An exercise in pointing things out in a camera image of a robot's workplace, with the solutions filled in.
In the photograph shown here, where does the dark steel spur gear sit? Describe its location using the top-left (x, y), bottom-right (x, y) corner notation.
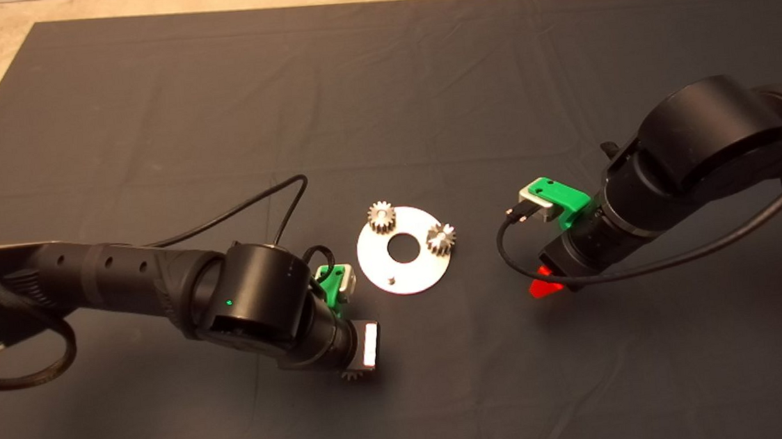
top-left (425, 222), bottom-right (458, 257)

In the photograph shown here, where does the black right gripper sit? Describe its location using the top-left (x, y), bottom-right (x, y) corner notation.
top-left (525, 225), bottom-right (617, 301)

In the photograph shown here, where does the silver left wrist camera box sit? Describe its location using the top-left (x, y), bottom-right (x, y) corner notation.
top-left (330, 264), bottom-right (358, 303)

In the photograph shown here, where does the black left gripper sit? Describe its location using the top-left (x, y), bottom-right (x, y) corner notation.
top-left (337, 316), bottom-right (384, 375)

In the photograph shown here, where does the dark grey table cloth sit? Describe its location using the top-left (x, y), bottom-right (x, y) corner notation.
top-left (0, 0), bottom-right (782, 439)

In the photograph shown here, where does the green left camera mount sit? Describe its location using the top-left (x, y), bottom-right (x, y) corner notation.
top-left (315, 263), bottom-right (348, 311)

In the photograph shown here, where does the round metal carrier plate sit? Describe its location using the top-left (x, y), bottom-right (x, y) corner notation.
top-left (353, 202), bottom-right (455, 299)

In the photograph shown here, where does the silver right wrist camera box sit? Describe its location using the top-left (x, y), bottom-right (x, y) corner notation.
top-left (515, 186), bottom-right (561, 226)

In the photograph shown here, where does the black left camera cable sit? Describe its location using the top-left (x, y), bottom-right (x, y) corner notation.
top-left (141, 172), bottom-right (337, 288)

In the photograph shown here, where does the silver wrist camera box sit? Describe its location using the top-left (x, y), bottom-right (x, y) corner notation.
top-left (515, 186), bottom-right (561, 226)
top-left (330, 264), bottom-right (358, 303)

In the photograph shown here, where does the black braided cable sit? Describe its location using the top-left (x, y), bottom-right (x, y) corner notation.
top-left (0, 311), bottom-right (81, 391)

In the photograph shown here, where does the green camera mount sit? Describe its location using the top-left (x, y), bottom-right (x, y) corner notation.
top-left (526, 173), bottom-right (594, 232)
top-left (315, 263), bottom-right (348, 311)

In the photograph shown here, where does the green right camera mount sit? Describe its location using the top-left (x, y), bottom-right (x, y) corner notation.
top-left (526, 173), bottom-right (594, 232)

